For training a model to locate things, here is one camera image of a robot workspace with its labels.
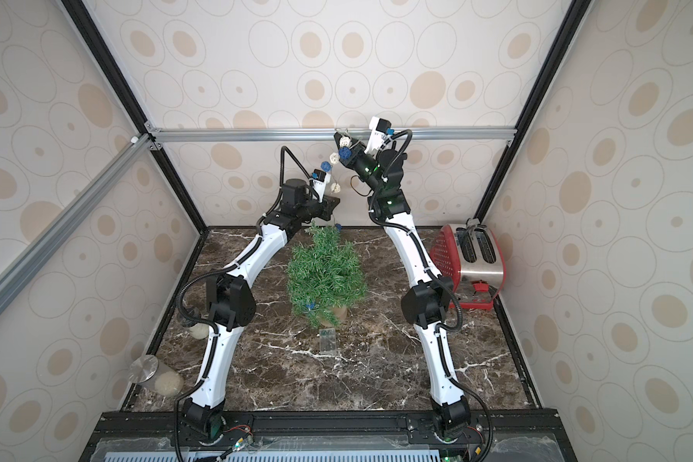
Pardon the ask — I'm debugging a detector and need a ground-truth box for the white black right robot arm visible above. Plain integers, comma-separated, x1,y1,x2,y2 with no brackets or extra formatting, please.
334,130,471,441

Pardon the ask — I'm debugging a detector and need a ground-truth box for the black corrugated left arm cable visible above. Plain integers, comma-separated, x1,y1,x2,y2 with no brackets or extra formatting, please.
276,145,316,203

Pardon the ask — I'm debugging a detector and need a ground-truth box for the black corner frame post right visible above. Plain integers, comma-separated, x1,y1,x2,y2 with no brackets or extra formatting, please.
475,0,592,223

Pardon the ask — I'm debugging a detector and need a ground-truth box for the red and steel toaster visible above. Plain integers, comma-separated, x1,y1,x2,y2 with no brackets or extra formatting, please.
429,219,506,311

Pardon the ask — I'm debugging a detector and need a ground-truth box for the black corner frame post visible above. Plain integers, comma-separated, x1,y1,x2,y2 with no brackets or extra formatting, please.
475,0,592,223
60,0,209,232

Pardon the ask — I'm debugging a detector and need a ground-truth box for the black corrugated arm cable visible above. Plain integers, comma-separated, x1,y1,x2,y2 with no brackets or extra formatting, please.
368,129,414,192
276,145,316,203

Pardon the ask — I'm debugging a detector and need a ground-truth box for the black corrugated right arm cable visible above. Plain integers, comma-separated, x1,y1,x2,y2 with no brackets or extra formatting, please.
368,129,414,192

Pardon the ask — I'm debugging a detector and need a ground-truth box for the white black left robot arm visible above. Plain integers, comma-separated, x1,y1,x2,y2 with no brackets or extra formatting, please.
174,174,340,443

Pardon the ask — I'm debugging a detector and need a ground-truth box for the aluminium rail wall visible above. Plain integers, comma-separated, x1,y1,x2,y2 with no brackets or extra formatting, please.
0,134,151,316
146,125,518,144

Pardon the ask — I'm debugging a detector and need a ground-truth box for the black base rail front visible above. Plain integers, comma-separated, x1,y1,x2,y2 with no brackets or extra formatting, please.
80,409,576,461

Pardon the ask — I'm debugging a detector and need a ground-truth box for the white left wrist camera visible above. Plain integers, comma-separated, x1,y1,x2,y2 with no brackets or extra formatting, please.
310,169,331,202

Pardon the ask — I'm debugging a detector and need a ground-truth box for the black corner frame post left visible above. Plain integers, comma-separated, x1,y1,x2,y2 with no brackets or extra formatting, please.
60,0,209,232

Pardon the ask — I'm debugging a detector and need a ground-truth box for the aluminium rail left wall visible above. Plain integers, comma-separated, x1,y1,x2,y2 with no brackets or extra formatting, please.
0,134,151,316

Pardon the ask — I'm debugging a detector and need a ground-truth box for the aluminium rail back wall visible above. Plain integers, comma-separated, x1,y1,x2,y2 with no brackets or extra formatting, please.
146,125,518,144

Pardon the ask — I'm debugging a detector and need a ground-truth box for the small green christmas tree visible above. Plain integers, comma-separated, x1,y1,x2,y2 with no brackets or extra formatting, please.
287,226,368,327

